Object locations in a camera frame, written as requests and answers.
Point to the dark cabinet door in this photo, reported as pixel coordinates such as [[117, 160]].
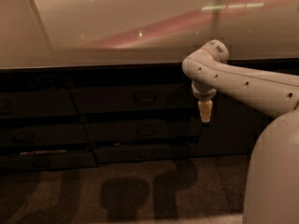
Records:
[[234, 128]]

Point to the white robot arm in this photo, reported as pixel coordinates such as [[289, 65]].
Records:
[[272, 190]]

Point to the dark drawer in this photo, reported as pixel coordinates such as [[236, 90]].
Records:
[[48, 161], [132, 98], [43, 135], [148, 152], [36, 104], [139, 129]]

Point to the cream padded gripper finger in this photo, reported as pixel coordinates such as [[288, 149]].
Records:
[[205, 109]]

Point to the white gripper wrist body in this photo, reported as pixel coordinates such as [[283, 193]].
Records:
[[204, 94]]

